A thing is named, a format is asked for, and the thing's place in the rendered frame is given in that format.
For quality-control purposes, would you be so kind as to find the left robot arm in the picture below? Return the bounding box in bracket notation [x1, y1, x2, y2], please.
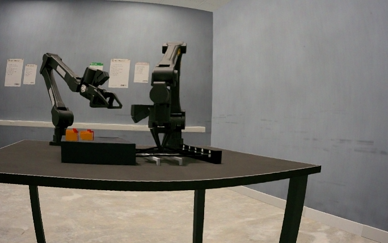
[131, 41, 187, 148]

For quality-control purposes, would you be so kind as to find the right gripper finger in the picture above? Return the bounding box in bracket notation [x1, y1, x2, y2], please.
[90, 91, 109, 108]
[108, 93, 123, 109]

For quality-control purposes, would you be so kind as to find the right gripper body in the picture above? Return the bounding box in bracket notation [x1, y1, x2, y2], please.
[86, 89, 112, 106]

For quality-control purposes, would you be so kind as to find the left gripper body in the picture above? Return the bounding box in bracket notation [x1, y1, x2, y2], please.
[148, 104, 176, 129]

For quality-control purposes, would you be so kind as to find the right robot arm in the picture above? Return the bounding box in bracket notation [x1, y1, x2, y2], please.
[40, 53, 109, 146]

